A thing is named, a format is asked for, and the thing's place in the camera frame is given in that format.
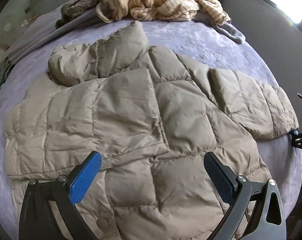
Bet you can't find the beige quilted puffer jacket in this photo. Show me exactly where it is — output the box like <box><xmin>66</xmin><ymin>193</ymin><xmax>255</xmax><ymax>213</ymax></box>
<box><xmin>4</xmin><ymin>21</ymin><xmax>299</xmax><ymax>239</ymax></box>

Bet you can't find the grey upholstered side panel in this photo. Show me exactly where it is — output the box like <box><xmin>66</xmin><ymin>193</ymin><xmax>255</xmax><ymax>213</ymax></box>
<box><xmin>220</xmin><ymin>0</ymin><xmax>302</xmax><ymax>130</ymax></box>

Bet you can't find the dark green fringed scarf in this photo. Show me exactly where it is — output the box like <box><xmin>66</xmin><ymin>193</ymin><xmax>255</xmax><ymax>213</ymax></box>
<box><xmin>0</xmin><ymin>57</ymin><xmax>15</xmax><ymax>89</ymax></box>

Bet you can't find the white round fan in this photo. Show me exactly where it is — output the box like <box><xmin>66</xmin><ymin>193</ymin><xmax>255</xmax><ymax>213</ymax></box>
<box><xmin>0</xmin><ymin>14</ymin><xmax>26</xmax><ymax>50</ymax></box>

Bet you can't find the brown fuzzy garment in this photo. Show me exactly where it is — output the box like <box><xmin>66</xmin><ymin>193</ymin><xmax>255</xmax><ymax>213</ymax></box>
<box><xmin>56</xmin><ymin>0</ymin><xmax>101</xmax><ymax>29</ymax></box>

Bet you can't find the cream striped garment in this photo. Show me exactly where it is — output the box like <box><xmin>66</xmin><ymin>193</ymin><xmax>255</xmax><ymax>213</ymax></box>
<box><xmin>96</xmin><ymin>0</ymin><xmax>231</xmax><ymax>25</ymax></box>

